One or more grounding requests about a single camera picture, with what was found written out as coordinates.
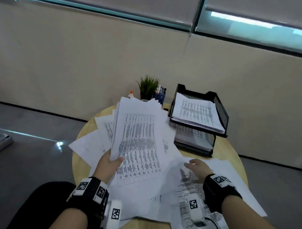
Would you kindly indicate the person's right hand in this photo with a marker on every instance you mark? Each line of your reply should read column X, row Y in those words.
column 200, row 171

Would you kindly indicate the person's left hand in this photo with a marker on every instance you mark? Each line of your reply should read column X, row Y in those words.
column 107, row 168

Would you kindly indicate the pile of printed papers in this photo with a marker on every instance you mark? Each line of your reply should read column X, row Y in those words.
column 231, row 188

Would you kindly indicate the black mesh paper tray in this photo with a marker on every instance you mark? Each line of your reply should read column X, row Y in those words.
column 223, row 111

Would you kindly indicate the person's left forearm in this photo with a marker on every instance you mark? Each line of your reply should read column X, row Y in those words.
column 68, row 219

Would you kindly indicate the person's right forearm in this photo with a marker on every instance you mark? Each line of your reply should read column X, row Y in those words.
column 243, row 214

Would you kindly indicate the round wooden table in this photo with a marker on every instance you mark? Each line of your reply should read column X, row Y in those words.
column 81, row 169

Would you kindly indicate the black right wrist band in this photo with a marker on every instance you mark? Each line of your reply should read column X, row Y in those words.
column 217, row 195

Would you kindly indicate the black wrist band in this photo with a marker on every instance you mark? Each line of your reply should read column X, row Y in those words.
column 89, row 198
column 217, row 195

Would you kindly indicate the black left wrist band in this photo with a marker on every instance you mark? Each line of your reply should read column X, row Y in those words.
column 89, row 198

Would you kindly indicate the white glue bottle orange cap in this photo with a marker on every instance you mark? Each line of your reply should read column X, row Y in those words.
column 130, row 94

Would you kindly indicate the blue mesh pen holder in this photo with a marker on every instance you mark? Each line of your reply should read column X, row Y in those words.
column 161, row 98

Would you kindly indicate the green potted plant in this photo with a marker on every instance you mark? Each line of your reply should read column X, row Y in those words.
column 148, row 87

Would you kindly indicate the bunch of marker pens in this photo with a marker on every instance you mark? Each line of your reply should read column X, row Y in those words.
column 160, row 89

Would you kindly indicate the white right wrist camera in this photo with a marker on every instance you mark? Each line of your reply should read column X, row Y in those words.
column 193, row 207

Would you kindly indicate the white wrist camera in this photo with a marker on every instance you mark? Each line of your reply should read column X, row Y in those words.
column 193, row 207
column 115, row 213

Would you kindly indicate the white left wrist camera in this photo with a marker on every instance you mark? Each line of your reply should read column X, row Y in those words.
column 115, row 213

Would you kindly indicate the window with black frame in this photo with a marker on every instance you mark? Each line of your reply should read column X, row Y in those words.
column 247, row 33

